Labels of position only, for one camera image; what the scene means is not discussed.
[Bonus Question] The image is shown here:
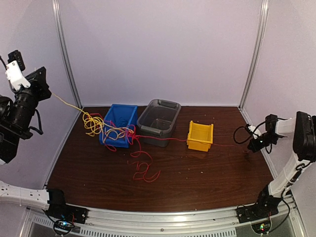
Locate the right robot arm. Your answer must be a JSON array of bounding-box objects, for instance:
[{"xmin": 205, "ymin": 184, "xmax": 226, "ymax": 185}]
[{"xmin": 245, "ymin": 111, "xmax": 316, "ymax": 218}]

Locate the right aluminium frame post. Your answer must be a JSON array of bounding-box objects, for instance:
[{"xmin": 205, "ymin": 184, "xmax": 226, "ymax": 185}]
[{"xmin": 238, "ymin": 0, "xmax": 269, "ymax": 110}]

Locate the yellow plastic bin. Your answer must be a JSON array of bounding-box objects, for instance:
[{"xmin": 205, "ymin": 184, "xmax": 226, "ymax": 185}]
[{"xmin": 187, "ymin": 121, "xmax": 214, "ymax": 152}]

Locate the yellow cable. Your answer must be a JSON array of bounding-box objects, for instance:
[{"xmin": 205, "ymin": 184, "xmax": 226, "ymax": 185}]
[{"xmin": 50, "ymin": 93, "xmax": 104, "ymax": 138}]

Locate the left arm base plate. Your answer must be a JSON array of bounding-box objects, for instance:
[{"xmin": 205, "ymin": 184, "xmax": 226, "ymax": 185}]
[{"xmin": 45, "ymin": 204, "xmax": 88, "ymax": 224}]

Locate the red cable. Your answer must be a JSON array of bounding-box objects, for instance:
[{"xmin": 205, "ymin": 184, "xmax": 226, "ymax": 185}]
[{"xmin": 127, "ymin": 134, "xmax": 249, "ymax": 184}]

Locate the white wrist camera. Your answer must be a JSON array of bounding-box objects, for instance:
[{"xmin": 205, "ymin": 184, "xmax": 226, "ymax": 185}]
[
  {"xmin": 5, "ymin": 50, "xmax": 31, "ymax": 93},
  {"xmin": 245, "ymin": 124, "xmax": 262, "ymax": 139}
]

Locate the blue plastic bin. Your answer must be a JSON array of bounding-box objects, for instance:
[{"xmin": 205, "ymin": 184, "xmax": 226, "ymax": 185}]
[{"xmin": 99, "ymin": 104, "xmax": 138, "ymax": 148}]

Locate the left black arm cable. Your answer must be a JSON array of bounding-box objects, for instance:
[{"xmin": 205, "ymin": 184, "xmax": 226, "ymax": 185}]
[{"xmin": 0, "ymin": 55, "xmax": 44, "ymax": 136}]

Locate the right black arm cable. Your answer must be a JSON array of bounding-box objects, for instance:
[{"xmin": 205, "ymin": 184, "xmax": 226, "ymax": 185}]
[{"xmin": 233, "ymin": 118, "xmax": 292, "ymax": 155}]

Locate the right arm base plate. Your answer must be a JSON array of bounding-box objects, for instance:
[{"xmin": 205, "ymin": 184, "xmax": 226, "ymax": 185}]
[{"xmin": 236, "ymin": 203, "xmax": 278, "ymax": 223}]

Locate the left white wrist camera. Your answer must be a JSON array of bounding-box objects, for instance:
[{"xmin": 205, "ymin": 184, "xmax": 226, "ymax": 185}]
[{"xmin": 5, "ymin": 50, "xmax": 31, "ymax": 93}]

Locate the aluminium front rail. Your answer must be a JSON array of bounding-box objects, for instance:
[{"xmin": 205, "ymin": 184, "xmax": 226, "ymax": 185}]
[{"xmin": 23, "ymin": 192, "xmax": 303, "ymax": 237}]

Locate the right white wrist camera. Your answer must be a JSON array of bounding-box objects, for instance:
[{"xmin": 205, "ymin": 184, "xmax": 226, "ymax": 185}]
[{"xmin": 245, "ymin": 124, "xmax": 262, "ymax": 139}]

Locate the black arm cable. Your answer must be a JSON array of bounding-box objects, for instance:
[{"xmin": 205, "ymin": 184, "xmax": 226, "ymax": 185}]
[
  {"xmin": 0, "ymin": 55, "xmax": 44, "ymax": 136},
  {"xmin": 233, "ymin": 118, "xmax": 292, "ymax": 155}
]

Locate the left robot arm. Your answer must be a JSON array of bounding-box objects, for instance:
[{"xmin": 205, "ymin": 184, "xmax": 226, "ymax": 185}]
[{"xmin": 0, "ymin": 67, "xmax": 71, "ymax": 219}]

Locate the grey transparent plastic tub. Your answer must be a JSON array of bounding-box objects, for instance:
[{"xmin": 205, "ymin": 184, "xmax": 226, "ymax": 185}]
[{"xmin": 137, "ymin": 99, "xmax": 181, "ymax": 148}]

